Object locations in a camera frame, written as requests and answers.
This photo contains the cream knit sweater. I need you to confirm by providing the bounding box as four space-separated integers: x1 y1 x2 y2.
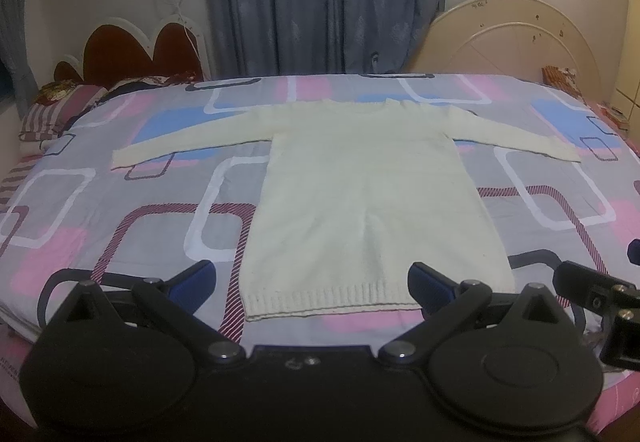
113 100 579 321

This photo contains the orange patterned cloth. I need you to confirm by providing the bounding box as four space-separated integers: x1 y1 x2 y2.
541 65 582 98

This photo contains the floral striped pillow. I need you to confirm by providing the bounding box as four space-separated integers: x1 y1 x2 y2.
18 72 200 142

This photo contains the red white scalloped headboard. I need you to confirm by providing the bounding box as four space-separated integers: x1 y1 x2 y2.
52 14 210 89

